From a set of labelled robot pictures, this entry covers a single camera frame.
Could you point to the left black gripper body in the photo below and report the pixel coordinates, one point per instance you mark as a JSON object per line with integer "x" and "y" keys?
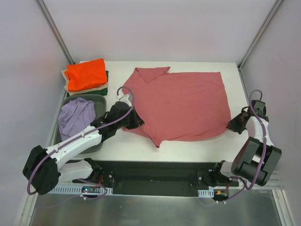
{"x": 132, "y": 118}

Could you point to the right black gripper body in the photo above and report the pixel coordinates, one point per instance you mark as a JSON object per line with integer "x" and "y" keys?
{"x": 238, "y": 123}

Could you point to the pink t shirt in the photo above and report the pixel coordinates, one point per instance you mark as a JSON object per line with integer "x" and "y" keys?
{"x": 188, "y": 106}

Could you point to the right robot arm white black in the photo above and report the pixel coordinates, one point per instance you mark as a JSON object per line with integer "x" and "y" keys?
{"x": 258, "y": 157}

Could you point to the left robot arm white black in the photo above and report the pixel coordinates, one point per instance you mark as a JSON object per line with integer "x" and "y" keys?
{"x": 46, "y": 167}

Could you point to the grey plastic bin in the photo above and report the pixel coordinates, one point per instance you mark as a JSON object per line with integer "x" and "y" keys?
{"x": 99, "y": 105}

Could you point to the lilac crumpled t shirt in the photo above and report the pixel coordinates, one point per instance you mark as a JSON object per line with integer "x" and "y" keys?
{"x": 75, "y": 116}

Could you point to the orange folded t shirt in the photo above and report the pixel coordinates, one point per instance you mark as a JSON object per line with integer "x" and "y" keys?
{"x": 86, "y": 75}

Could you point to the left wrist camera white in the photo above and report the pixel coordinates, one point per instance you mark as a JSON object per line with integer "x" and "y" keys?
{"x": 127, "y": 98}

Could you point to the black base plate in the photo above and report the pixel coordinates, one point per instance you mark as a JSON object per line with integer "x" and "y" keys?
{"x": 183, "y": 179}

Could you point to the aluminium rail front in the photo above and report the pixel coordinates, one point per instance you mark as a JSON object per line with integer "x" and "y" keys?
{"x": 275, "y": 181}

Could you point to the right white cable duct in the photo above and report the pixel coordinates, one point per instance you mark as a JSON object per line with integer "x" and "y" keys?
{"x": 209, "y": 193}

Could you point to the white cable duct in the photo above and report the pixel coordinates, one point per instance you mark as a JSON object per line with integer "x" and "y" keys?
{"x": 79, "y": 189}
{"x": 209, "y": 193}

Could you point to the left white cable duct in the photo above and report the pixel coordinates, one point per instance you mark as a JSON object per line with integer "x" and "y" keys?
{"x": 79, "y": 189}

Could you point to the right aluminium frame post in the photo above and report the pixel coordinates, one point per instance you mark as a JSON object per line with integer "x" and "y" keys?
{"x": 265, "y": 24}

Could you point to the aluminium frame post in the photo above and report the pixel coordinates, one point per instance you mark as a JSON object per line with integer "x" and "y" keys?
{"x": 47, "y": 15}
{"x": 265, "y": 24}

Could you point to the left aluminium frame post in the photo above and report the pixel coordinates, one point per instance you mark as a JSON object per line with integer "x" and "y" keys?
{"x": 47, "y": 15}

